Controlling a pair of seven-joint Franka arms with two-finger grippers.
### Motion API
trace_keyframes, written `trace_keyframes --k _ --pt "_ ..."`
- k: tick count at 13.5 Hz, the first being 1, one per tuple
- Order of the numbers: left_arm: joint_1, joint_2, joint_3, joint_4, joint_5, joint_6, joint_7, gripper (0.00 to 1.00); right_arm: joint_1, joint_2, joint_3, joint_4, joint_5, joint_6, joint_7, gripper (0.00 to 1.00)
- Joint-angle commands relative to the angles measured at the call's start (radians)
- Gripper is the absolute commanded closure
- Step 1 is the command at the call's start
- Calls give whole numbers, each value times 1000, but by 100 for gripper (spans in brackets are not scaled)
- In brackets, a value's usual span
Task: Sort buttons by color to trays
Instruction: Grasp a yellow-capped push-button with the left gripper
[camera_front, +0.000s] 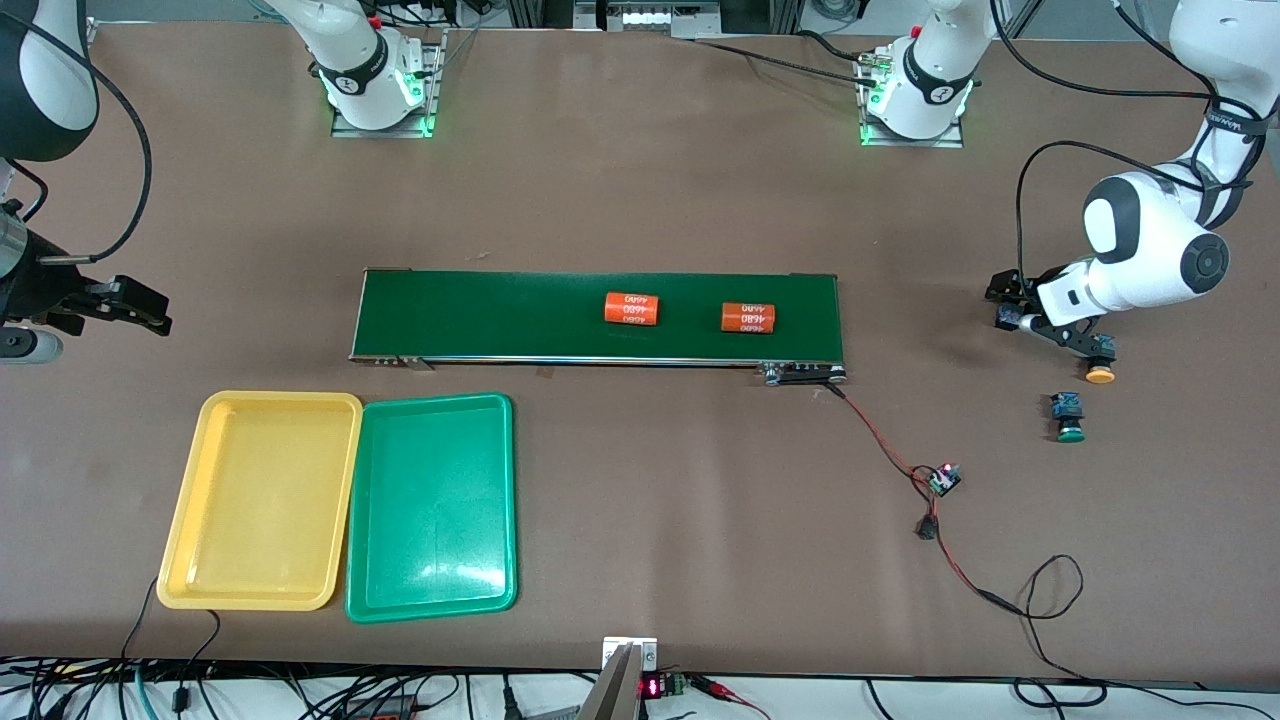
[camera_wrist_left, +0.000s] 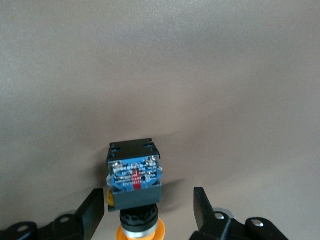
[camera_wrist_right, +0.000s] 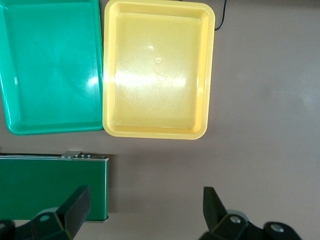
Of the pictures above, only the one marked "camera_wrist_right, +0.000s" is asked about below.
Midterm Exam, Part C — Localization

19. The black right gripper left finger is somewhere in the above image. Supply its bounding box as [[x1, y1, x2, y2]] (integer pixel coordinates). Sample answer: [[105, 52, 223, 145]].
[[0, 184, 91, 240]]

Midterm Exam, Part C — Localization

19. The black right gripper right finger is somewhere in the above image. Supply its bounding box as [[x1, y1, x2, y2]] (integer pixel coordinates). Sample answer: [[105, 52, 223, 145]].
[[197, 186, 301, 240]]

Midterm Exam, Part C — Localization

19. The green conveyor belt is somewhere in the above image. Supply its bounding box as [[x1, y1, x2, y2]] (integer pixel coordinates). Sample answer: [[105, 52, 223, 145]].
[[0, 150, 111, 222]]

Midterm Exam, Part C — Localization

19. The green plastic tray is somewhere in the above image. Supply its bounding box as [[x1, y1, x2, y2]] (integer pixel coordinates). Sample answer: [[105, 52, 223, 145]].
[[0, 0, 105, 136]]

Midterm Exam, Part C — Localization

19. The yellow plastic tray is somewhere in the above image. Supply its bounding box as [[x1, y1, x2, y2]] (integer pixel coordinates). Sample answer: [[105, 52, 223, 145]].
[[102, 0, 216, 140]]

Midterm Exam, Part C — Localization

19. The thin black table cable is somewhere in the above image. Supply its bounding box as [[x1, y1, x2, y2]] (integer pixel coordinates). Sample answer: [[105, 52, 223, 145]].
[[214, 0, 228, 31]]

